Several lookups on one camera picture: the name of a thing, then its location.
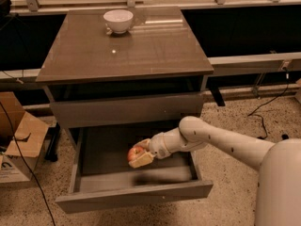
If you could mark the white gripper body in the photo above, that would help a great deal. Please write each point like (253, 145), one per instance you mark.
(157, 146)

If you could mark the brown cardboard box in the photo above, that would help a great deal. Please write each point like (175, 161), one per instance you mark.
(22, 140)

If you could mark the grey drawer cabinet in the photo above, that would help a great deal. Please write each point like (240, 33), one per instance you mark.
(159, 55)

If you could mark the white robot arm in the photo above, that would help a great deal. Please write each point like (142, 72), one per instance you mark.
(278, 201)

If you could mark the red apple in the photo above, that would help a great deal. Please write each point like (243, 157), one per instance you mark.
(134, 153)

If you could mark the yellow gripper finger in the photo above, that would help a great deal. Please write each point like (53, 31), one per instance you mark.
(140, 159)
(143, 144)

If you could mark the closed grey top drawer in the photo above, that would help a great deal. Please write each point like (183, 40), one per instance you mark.
(126, 110)

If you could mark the white ceramic bowl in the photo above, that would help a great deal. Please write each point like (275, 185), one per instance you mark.
(119, 20)

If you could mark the open grey middle drawer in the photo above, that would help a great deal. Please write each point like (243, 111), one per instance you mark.
(101, 177)

